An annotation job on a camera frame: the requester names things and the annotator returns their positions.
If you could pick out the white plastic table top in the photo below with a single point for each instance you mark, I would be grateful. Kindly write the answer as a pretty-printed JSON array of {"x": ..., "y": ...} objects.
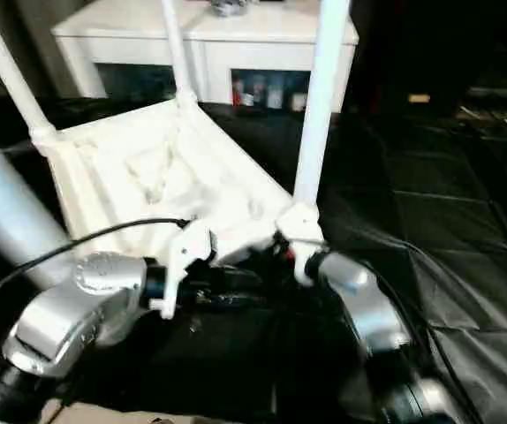
[{"x": 147, "y": 159}]

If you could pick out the white plastic table leg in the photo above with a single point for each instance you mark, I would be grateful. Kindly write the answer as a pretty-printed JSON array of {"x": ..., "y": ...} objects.
[
  {"x": 178, "y": 53},
  {"x": 320, "y": 88},
  {"x": 6, "y": 199},
  {"x": 10, "y": 70}
]

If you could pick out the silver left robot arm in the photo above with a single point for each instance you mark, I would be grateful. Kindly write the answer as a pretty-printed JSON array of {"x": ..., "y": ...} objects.
[{"x": 81, "y": 300}]

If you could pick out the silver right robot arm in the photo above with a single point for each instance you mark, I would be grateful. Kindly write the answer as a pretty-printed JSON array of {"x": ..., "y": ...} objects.
[{"x": 368, "y": 309}]

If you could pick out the white mug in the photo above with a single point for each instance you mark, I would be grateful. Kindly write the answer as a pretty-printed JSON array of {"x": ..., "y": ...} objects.
[{"x": 297, "y": 102}]

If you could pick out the small white cup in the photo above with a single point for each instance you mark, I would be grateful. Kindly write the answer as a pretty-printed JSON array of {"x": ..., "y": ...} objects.
[{"x": 248, "y": 100}]

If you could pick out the white jar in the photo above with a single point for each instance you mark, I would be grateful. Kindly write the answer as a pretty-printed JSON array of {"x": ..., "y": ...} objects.
[{"x": 274, "y": 95}]

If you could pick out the black work mat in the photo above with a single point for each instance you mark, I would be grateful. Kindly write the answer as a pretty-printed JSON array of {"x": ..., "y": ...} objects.
[{"x": 434, "y": 199}]

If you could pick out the yellow label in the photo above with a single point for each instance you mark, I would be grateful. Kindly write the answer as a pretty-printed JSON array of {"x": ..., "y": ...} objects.
[{"x": 418, "y": 97}]

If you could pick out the white sideboard cabinet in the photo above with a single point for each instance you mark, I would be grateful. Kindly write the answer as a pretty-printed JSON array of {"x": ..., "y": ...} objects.
[{"x": 125, "y": 40}]

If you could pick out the grey curtain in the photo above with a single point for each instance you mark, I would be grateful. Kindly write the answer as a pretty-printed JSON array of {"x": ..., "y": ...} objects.
[{"x": 15, "y": 44}]

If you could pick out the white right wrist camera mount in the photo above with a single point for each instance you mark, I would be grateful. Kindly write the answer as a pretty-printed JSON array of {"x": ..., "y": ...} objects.
[{"x": 300, "y": 221}]

